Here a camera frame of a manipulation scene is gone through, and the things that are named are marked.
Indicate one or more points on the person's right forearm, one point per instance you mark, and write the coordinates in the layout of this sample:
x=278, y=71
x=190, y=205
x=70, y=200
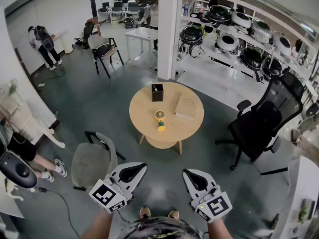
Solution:
x=219, y=230

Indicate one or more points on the group of round dome helmets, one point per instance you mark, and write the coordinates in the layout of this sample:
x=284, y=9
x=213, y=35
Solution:
x=250, y=55

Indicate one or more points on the blue drink bottle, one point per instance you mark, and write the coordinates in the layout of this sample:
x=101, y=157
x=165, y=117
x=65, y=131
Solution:
x=185, y=9

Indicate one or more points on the black square pen holder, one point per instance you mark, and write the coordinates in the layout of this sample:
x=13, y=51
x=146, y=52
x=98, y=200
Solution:
x=157, y=96

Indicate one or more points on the white cylindrical bin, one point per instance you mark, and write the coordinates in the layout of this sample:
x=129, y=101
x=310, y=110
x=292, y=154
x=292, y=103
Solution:
x=68, y=43

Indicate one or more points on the white rectangular table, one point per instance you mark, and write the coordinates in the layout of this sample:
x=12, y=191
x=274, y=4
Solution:
x=142, y=32

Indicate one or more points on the black bag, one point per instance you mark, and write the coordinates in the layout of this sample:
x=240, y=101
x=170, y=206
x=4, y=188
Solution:
x=104, y=50

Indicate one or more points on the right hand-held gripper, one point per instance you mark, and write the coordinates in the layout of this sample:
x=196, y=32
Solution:
x=211, y=195

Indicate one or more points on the person's right shoe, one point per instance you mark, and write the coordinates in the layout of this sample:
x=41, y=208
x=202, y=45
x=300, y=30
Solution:
x=174, y=214

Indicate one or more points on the person's left forearm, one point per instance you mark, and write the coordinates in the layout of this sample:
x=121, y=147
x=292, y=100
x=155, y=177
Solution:
x=98, y=226

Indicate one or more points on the dark grey handheld device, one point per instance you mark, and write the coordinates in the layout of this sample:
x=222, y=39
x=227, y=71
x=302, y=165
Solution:
x=17, y=169

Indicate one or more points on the grey upholstered chair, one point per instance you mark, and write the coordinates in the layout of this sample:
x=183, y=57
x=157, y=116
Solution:
x=89, y=163

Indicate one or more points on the yellow handheld fan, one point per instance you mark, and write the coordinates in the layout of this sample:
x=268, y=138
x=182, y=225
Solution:
x=160, y=116

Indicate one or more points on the round wooden table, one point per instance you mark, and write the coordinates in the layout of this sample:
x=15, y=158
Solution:
x=149, y=108

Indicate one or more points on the beige closed book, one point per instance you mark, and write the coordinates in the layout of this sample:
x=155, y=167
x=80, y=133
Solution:
x=187, y=107

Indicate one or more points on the white metal shelf rack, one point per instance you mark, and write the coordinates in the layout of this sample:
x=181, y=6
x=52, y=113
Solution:
x=224, y=58

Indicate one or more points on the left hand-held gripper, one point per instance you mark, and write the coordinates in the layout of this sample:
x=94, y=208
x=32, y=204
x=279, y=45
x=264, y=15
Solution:
x=117, y=183

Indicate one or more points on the grey chair with black frame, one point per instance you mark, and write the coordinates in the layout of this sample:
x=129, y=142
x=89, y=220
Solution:
x=99, y=41

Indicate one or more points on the black swivel chair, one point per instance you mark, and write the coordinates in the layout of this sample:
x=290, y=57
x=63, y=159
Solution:
x=87, y=32

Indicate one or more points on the person's dark patterned clothing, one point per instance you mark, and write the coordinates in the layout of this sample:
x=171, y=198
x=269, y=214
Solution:
x=162, y=229

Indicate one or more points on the office desks with monitors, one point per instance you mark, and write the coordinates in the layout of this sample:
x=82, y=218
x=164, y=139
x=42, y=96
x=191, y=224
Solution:
x=119, y=7

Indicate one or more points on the black mesh office chair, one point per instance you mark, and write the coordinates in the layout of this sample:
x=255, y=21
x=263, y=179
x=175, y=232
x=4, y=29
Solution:
x=264, y=118

